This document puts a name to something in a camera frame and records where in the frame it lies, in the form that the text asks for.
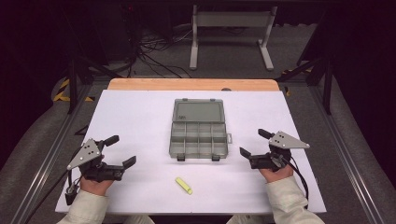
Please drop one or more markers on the black metal stand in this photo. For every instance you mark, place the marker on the black metal stand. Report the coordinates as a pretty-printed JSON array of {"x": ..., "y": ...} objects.
[
  {"x": 327, "y": 81},
  {"x": 73, "y": 84}
]

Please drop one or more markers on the white table mat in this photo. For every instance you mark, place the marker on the white table mat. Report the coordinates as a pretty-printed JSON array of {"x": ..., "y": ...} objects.
[{"x": 149, "y": 124}]

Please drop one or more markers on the small yellow block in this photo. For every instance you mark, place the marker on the small yellow block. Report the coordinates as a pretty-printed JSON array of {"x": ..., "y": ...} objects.
[{"x": 183, "y": 185}]

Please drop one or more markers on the yellow black floor tape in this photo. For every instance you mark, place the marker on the yellow black floor tape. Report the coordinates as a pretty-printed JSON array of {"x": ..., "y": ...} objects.
[{"x": 60, "y": 93}]

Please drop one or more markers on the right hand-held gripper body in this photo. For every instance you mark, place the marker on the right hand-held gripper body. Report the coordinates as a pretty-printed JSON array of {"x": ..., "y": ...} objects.
[{"x": 285, "y": 141}]

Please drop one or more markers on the grey plastic compartment box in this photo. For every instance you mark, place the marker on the grey plastic compartment box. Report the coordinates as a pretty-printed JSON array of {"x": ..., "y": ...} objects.
[{"x": 198, "y": 130}]

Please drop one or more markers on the person's right hand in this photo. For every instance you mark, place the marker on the person's right hand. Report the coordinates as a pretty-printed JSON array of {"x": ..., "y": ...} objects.
[{"x": 277, "y": 174}]

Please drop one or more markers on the aluminium floor rail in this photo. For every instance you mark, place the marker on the aluminium floor rail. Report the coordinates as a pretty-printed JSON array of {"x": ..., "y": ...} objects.
[
  {"x": 46, "y": 161},
  {"x": 345, "y": 155}
]

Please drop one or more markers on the person's left hand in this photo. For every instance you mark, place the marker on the person's left hand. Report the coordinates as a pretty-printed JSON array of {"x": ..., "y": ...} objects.
[{"x": 95, "y": 186}]

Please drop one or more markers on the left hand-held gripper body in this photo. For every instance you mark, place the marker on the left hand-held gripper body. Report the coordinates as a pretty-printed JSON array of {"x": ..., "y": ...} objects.
[{"x": 88, "y": 155}]

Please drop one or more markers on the white metal stand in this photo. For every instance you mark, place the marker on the white metal stand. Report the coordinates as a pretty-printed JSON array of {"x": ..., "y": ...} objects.
[{"x": 232, "y": 19}]

